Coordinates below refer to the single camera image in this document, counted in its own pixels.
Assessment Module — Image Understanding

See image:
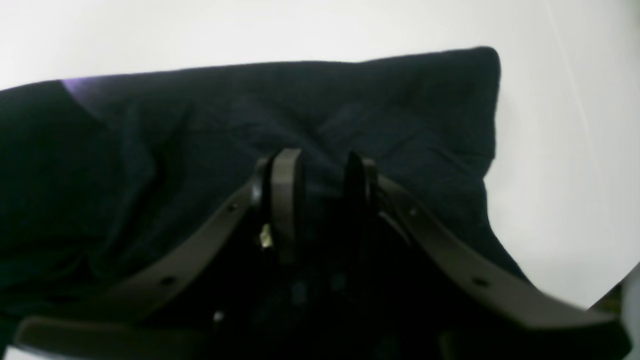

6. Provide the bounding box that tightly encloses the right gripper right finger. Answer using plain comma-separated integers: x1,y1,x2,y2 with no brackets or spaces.
345,152,626,341

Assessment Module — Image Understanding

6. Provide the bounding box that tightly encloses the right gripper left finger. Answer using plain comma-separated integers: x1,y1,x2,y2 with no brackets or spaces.
14,148,303,351

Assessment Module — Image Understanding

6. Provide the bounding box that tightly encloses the black T-shirt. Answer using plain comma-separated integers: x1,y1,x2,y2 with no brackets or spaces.
0,47,525,340

